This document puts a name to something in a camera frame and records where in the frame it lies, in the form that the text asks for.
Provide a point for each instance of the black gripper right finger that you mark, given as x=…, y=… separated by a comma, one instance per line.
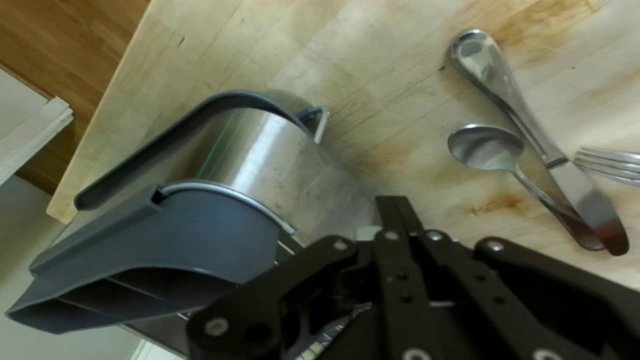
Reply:
x=525, y=303

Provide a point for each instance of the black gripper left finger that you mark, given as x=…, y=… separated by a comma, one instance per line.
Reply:
x=371, y=293

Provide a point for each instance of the steel dish rack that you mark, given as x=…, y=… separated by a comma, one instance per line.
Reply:
x=233, y=188

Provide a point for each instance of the grey cutlery holder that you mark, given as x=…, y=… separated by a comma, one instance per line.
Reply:
x=159, y=252

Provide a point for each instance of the silver fork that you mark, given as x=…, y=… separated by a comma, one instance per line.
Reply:
x=616, y=165

